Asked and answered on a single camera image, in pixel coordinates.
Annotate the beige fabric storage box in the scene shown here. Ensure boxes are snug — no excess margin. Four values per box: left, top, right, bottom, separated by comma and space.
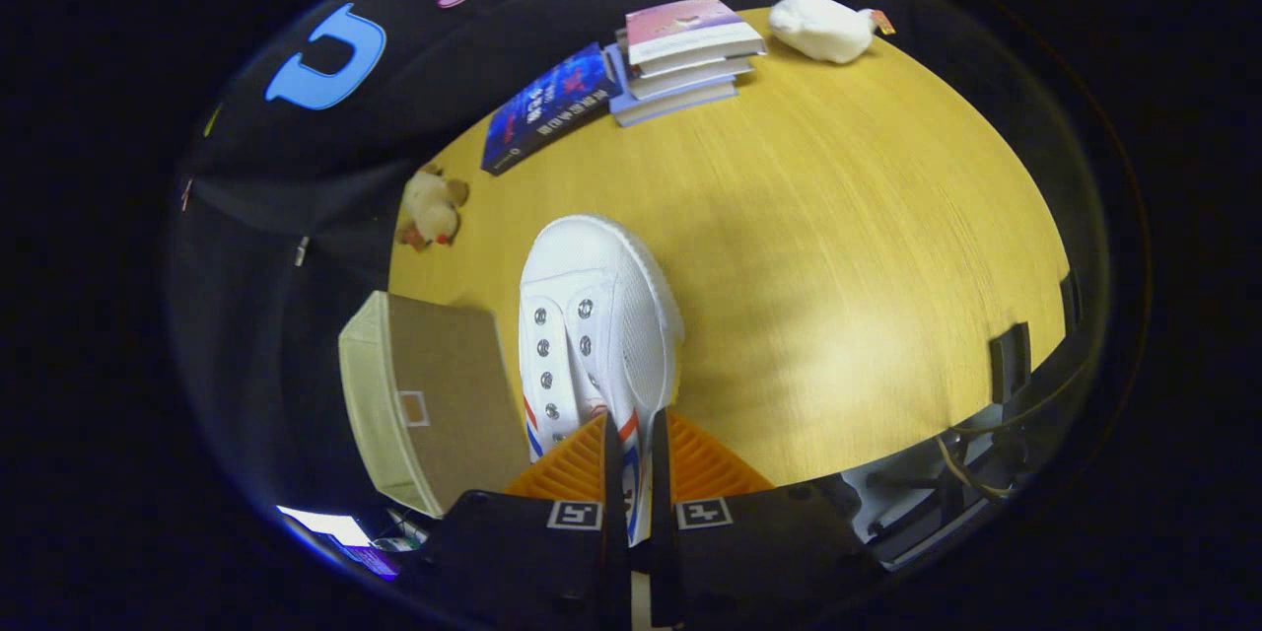
338, 291, 530, 520

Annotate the grey book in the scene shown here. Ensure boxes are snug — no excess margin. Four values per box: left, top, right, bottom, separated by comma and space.
619, 30, 756, 102

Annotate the light blue book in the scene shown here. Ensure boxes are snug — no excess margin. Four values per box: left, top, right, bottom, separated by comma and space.
603, 44, 738, 127

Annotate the black backdrop cloth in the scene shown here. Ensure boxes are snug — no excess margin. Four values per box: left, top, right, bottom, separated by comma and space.
168, 0, 888, 514

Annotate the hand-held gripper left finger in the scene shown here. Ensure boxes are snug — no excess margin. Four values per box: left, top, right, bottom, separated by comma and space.
422, 411, 632, 631

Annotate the white plush toy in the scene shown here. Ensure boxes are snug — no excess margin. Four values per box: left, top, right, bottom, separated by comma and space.
768, 0, 896, 66

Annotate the white canvas shoe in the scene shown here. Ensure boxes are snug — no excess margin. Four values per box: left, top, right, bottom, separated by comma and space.
518, 214, 686, 548

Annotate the dark blue book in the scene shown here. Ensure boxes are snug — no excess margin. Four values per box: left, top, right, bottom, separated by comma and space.
480, 41, 622, 177

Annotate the brown plush dog toy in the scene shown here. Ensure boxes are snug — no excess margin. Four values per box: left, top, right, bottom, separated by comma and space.
395, 165, 470, 252

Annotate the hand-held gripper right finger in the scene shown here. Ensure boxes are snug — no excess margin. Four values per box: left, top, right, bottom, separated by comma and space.
646, 408, 890, 631

